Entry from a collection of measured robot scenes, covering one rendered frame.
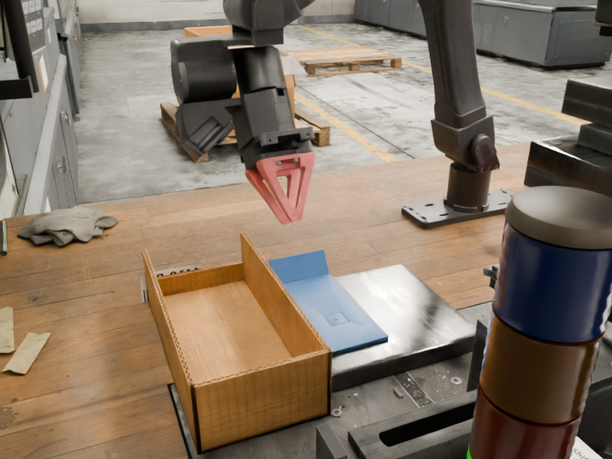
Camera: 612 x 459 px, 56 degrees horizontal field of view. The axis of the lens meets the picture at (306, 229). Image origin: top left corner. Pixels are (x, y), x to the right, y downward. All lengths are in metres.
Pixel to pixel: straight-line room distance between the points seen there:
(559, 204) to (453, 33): 0.63
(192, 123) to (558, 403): 0.51
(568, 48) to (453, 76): 6.79
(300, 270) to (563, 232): 0.51
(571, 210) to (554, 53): 7.29
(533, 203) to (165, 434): 0.40
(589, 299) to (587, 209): 0.03
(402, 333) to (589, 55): 7.32
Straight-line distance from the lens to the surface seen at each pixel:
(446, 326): 0.62
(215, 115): 0.66
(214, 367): 0.58
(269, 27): 0.66
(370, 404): 0.55
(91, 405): 0.58
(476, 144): 0.85
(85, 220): 0.89
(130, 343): 0.64
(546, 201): 0.20
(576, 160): 0.45
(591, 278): 0.20
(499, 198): 0.99
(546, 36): 7.41
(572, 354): 0.21
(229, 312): 0.66
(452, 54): 0.82
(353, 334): 0.59
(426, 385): 0.58
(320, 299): 0.64
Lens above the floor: 1.27
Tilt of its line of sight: 26 degrees down
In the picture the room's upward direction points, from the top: straight up
